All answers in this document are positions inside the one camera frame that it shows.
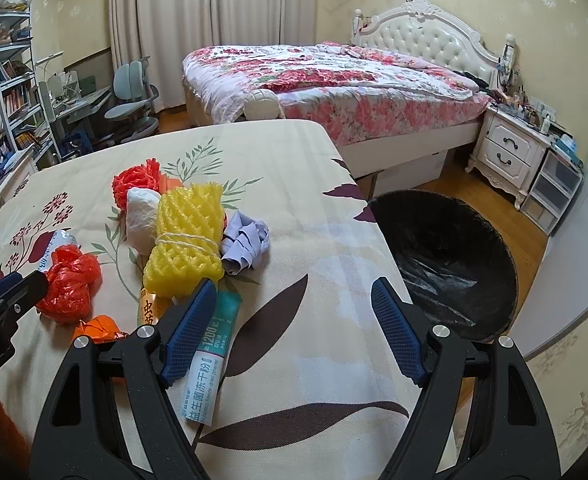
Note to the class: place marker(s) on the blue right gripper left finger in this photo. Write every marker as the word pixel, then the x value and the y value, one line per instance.
pixel 182 329

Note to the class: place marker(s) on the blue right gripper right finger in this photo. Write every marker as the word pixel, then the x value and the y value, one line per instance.
pixel 399 334

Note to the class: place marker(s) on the teal white powder sachet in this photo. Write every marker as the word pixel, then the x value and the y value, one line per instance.
pixel 206 369

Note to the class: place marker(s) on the orange plastic wrapper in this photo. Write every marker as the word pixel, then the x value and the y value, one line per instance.
pixel 100 329

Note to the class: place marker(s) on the red plastic bag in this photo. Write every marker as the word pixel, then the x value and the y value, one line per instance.
pixel 70 279

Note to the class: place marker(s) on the yellow foam fruit net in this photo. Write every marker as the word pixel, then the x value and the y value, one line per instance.
pixel 189 229

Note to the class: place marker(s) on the silver foil sachet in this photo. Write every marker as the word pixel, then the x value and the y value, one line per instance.
pixel 59 238

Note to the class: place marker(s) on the lilac paper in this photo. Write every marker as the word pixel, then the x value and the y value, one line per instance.
pixel 244 242

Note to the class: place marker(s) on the white paper ball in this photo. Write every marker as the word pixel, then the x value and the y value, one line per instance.
pixel 141 214

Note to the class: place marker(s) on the red foam fruit net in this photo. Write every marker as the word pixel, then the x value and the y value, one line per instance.
pixel 139 176

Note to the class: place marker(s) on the black round trash bin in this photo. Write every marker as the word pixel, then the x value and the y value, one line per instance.
pixel 455 264

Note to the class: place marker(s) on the cream floral table cloth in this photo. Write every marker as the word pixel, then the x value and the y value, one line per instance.
pixel 313 391

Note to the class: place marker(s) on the white cardboard box under bed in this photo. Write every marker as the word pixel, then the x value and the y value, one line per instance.
pixel 410 174

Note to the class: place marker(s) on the white bookshelf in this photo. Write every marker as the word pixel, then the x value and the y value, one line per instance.
pixel 23 122

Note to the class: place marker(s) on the study desk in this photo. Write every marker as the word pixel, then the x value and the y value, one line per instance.
pixel 70 120

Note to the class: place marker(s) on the white nightstand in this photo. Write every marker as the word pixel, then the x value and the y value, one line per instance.
pixel 508 153

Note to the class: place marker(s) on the clear plastic drawer unit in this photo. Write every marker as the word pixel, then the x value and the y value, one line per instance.
pixel 553 191

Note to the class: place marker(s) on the pink floral quilt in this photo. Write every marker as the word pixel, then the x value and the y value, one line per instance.
pixel 355 93

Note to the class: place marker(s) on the white bed with headboard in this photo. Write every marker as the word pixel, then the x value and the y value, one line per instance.
pixel 418 28

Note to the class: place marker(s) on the grey blue desk chair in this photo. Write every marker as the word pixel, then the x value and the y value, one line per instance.
pixel 136 97

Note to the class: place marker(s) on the beige curtains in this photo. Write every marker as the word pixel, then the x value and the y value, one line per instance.
pixel 166 31

